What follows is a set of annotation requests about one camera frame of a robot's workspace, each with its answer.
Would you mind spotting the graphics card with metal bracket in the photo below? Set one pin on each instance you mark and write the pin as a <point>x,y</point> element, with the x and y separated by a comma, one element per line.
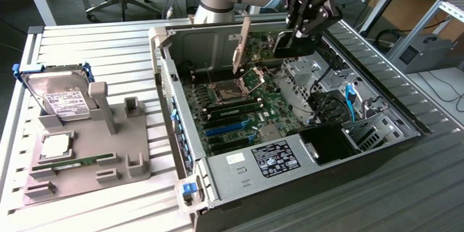
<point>260,44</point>

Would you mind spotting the silver metal disk bay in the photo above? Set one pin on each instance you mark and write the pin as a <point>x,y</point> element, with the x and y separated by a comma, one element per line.
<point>300,80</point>

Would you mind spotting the open metal socket cover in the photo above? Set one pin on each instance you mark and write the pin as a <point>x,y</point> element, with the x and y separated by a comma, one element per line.
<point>254,78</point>

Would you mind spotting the grey controller box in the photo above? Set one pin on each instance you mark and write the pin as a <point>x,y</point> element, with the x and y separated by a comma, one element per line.
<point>431,52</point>

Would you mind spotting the green motherboard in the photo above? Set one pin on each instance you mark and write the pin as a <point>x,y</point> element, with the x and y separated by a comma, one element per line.
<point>275,101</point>

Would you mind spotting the thin socket locking lever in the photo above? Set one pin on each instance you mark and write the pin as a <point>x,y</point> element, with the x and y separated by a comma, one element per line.
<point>210,77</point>

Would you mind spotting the CPU socket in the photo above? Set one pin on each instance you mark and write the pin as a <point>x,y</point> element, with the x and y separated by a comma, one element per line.
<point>227,92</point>

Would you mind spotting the black RAM stick with label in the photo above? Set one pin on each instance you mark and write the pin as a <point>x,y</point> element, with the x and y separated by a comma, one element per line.
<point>232,111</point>

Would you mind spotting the silver chipset heatsink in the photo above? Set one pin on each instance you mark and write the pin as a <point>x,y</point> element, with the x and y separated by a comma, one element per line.
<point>271,132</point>

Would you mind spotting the black plastic fan shroud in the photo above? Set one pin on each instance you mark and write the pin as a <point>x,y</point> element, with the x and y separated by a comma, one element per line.
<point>326,142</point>

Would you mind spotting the office chair base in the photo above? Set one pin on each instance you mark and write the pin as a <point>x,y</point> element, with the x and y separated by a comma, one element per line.
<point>123,3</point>

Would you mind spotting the grey power supply with label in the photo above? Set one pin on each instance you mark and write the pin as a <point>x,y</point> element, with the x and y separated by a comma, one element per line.
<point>232,177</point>

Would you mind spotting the blue case latch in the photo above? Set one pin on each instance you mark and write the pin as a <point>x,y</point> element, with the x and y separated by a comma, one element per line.
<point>187,189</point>

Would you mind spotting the open black PC case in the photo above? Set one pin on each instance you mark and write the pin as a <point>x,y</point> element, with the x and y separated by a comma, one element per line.
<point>290,210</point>

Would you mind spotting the hard disk with blue carrier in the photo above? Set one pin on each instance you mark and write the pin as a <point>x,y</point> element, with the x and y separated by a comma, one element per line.
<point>58,90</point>

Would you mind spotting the grey parts rack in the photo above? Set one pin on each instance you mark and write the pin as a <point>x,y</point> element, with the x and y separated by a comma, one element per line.
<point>91,139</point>

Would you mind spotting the green RAM stick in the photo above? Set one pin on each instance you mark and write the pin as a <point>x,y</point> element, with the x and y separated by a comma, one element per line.
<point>72,164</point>

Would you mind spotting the silver CPU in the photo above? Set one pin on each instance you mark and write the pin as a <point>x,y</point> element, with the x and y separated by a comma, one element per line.
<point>54,147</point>

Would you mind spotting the aluminium profile frame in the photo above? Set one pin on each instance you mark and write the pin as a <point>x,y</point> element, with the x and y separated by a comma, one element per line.
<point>435,12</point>

